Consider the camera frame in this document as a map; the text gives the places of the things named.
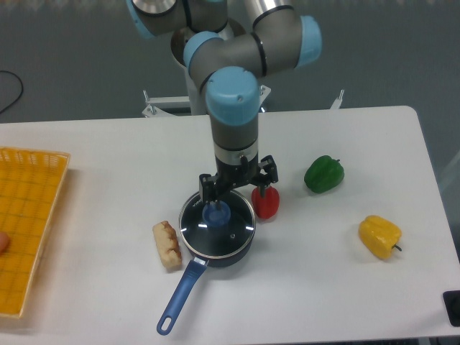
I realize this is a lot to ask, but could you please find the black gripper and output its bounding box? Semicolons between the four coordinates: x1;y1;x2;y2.
198;155;279;209

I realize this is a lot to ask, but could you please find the glass lid with blue knob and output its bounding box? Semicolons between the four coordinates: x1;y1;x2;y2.
179;190;256;261

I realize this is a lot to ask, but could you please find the dark pot with blue handle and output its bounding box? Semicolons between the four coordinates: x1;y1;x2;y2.
156;186;258;336

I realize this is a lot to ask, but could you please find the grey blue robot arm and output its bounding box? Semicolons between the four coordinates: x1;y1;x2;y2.
126;1;323;204

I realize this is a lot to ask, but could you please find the red bell pepper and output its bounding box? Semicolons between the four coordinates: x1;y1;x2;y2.
251;186;280;220

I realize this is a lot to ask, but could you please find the green bell pepper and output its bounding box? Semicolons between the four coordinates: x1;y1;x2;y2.
304;155;345;194

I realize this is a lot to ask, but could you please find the toasted bread piece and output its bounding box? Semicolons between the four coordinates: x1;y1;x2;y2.
152;221;182;270

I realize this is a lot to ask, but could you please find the yellow bell pepper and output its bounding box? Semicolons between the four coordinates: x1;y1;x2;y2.
358;215;402;260

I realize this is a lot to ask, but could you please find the yellow plastic basket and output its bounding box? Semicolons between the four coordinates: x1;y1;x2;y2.
1;147;70;318

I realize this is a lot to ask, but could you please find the black device at table edge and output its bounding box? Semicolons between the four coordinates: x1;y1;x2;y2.
443;290;460;327

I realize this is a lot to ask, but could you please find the black cable on floor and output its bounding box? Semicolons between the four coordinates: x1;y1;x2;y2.
0;70;24;114

